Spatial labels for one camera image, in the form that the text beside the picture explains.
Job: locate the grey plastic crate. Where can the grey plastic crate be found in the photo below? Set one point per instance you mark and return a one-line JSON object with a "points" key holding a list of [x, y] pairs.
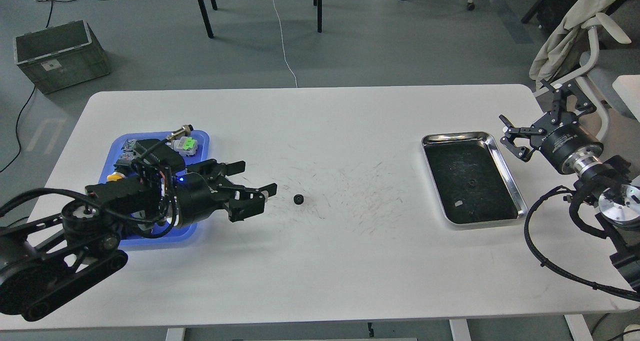
{"points": [[61, 56]]}

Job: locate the black table leg pair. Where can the black table leg pair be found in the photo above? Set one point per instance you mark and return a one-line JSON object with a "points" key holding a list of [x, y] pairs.
{"points": [[319, 10]]}

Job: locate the yellow push button switch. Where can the yellow push button switch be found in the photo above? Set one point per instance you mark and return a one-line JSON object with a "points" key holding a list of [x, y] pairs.
{"points": [[115, 176]]}

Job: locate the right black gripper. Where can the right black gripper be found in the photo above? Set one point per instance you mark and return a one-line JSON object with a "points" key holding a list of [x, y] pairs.
{"points": [[562, 136]]}

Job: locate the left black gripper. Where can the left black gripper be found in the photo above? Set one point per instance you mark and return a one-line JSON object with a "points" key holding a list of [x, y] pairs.
{"points": [[197, 198]]}

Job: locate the beige cloth on chair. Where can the beige cloth on chair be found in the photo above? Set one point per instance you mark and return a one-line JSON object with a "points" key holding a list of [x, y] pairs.
{"points": [[558, 45]]}

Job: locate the white office chair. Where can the white office chair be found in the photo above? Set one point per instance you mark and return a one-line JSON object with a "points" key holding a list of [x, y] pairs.
{"points": [[600, 72]]}

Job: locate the blue plastic tray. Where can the blue plastic tray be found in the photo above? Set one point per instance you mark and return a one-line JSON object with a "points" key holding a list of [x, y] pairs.
{"points": [[123, 144]]}

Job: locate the grey green switch module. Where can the grey green switch module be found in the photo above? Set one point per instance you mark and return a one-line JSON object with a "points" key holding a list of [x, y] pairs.
{"points": [[186, 146]]}

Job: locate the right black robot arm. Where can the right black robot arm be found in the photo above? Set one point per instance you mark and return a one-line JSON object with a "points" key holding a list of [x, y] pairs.
{"points": [[603, 201]]}

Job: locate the silver metal tray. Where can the silver metal tray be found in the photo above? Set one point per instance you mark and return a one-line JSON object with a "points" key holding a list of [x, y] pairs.
{"points": [[453, 159]]}

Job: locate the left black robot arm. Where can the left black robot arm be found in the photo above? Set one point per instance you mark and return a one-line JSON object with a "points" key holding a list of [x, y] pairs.
{"points": [[48, 262]]}

